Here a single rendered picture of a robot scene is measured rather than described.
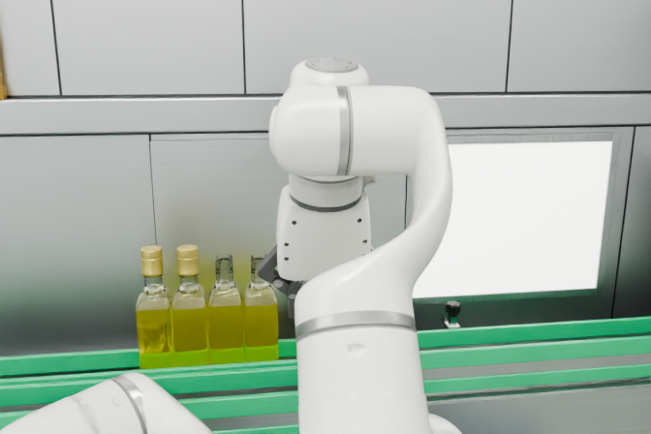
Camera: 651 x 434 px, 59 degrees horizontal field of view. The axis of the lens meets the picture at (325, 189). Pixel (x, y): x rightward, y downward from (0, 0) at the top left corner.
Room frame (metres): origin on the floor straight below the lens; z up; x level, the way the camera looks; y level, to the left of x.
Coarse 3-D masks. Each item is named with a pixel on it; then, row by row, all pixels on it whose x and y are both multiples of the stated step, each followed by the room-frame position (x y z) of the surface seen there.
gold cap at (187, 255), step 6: (180, 246) 0.90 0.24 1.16; (186, 246) 0.90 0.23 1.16; (192, 246) 0.90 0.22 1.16; (180, 252) 0.88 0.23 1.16; (186, 252) 0.87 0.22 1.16; (192, 252) 0.88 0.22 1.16; (198, 252) 0.89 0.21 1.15; (180, 258) 0.88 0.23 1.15; (186, 258) 0.87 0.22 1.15; (192, 258) 0.88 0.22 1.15; (198, 258) 0.89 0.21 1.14; (180, 264) 0.88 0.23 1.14; (186, 264) 0.87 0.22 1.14; (192, 264) 0.88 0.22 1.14; (198, 264) 0.89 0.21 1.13; (180, 270) 0.88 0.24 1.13; (186, 270) 0.87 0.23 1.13; (192, 270) 0.88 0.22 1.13; (198, 270) 0.89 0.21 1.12
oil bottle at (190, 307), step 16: (176, 304) 0.86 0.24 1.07; (192, 304) 0.86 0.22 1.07; (176, 320) 0.86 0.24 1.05; (192, 320) 0.86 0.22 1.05; (176, 336) 0.86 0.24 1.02; (192, 336) 0.86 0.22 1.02; (208, 336) 0.89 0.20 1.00; (176, 352) 0.86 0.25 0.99; (192, 352) 0.86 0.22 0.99; (208, 352) 0.88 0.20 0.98
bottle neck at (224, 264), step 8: (216, 256) 0.91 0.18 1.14; (224, 256) 0.91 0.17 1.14; (216, 264) 0.90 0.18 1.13; (224, 264) 0.89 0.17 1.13; (232, 264) 0.90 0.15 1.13; (216, 272) 0.89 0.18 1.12; (224, 272) 0.89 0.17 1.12; (232, 272) 0.90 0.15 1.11; (216, 280) 0.90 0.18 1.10; (224, 280) 0.89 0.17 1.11; (232, 280) 0.90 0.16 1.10
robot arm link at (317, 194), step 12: (300, 180) 0.54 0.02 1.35; (312, 180) 0.54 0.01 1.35; (348, 180) 0.54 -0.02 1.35; (360, 180) 0.56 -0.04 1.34; (372, 180) 0.57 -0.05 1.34; (300, 192) 0.54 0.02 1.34; (312, 192) 0.54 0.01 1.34; (324, 192) 0.53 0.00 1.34; (336, 192) 0.54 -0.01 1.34; (348, 192) 0.54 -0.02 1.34; (360, 192) 0.56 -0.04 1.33; (312, 204) 0.54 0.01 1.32; (324, 204) 0.54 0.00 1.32; (336, 204) 0.54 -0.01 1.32
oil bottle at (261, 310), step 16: (256, 288) 0.89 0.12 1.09; (272, 288) 0.90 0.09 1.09; (256, 304) 0.88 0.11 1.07; (272, 304) 0.88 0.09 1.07; (256, 320) 0.88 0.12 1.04; (272, 320) 0.88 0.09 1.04; (256, 336) 0.88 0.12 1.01; (272, 336) 0.88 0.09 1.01; (256, 352) 0.88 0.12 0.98; (272, 352) 0.88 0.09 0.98
